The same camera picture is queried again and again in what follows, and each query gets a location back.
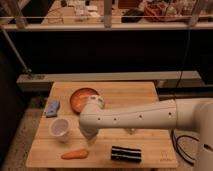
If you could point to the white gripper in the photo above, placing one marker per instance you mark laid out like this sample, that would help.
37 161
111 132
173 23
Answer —
91 141

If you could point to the orange pepper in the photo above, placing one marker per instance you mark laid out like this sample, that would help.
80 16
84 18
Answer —
77 154

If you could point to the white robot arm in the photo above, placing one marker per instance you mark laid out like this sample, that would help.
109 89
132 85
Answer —
194 114

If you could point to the orange ceramic plate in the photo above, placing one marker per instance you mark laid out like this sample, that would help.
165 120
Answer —
79 97

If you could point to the wooden table board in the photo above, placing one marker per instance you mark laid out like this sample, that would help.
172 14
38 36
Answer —
156 146

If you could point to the blue sponge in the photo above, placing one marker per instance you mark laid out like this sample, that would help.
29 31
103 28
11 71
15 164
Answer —
52 108

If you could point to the grey metal rail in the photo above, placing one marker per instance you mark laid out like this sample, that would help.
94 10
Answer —
164 79

